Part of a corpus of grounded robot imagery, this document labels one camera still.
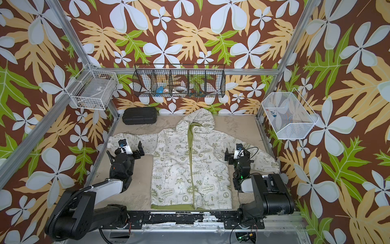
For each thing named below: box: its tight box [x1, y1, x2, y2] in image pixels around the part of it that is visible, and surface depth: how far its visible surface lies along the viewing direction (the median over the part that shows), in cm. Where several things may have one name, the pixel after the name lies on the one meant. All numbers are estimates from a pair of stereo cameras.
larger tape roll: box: [175, 85, 188, 94], surface depth 100 cm
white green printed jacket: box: [107, 108, 281, 211], surface depth 93 cm
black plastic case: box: [122, 106, 158, 126], surface depth 117 cm
